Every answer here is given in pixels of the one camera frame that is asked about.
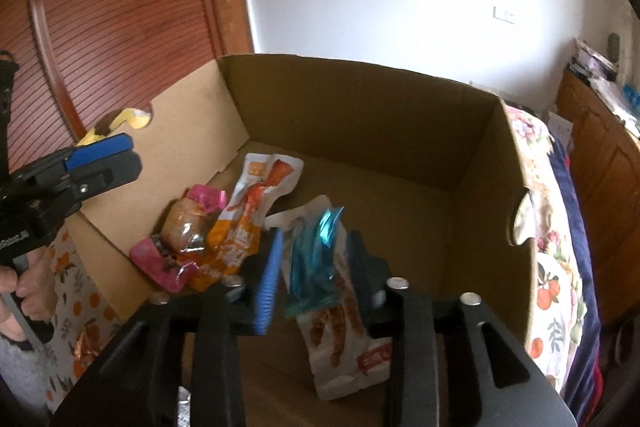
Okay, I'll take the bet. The teal foil candy packet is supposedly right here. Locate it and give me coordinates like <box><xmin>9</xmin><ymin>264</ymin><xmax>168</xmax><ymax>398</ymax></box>
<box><xmin>284</xmin><ymin>207</ymin><xmax>344</xmax><ymax>317</ymax></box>

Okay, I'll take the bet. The orange white snack packet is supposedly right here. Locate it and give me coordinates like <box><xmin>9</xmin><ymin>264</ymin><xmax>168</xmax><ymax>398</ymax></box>
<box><xmin>189</xmin><ymin>153</ymin><xmax>304</xmax><ymax>291</ymax></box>

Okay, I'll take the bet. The pink pastry snack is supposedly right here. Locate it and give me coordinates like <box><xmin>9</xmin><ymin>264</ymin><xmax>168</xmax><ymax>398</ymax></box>
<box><xmin>129</xmin><ymin>184</ymin><xmax>228</xmax><ymax>293</ymax></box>

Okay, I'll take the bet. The person's left hand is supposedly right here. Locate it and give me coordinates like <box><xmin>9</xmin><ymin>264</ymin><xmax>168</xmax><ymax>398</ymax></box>
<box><xmin>1</xmin><ymin>247</ymin><xmax>58</xmax><ymax>322</ymax></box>

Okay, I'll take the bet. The yellow plush toy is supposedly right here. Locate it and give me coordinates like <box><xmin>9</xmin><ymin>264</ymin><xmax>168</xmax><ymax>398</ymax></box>
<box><xmin>76</xmin><ymin>107</ymin><xmax>152</xmax><ymax>147</ymax></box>

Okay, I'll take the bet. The brown cardboard box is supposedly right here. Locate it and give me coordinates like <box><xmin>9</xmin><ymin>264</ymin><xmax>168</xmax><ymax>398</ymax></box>
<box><xmin>64</xmin><ymin>52</ymin><xmax>539</xmax><ymax>427</ymax></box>

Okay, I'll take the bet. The orange-print white tablecloth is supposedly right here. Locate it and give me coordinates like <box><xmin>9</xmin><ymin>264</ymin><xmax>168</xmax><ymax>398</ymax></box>
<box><xmin>44</xmin><ymin>228</ymin><xmax>122</xmax><ymax>411</ymax></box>

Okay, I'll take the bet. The wooden slatted wardrobe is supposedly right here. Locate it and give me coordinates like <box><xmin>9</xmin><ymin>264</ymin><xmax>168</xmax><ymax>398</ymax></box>
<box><xmin>1</xmin><ymin>0</ymin><xmax>254</xmax><ymax>169</ymax></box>

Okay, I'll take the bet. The navy blue blanket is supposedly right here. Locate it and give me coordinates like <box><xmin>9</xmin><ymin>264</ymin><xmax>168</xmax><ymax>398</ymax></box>
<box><xmin>549</xmin><ymin>133</ymin><xmax>603</xmax><ymax>426</ymax></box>

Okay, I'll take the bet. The wooden window-side cabinet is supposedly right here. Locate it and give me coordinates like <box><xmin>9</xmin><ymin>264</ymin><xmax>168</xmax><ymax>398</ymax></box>
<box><xmin>556</xmin><ymin>69</ymin><xmax>639</xmax><ymax>326</ymax></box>

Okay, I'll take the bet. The clutter on cabinet top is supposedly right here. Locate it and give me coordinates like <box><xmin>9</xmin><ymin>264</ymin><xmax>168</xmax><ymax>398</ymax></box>
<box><xmin>568</xmin><ymin>38</ymin><xmax>639</xmax><ymax>139</ymax></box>

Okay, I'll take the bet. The white wall switch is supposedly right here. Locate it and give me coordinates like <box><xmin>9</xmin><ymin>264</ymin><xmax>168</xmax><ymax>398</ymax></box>
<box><xmin>492</xmin><ymin>5</ymin><xmax>516</xmax><ymax>24</ymax></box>

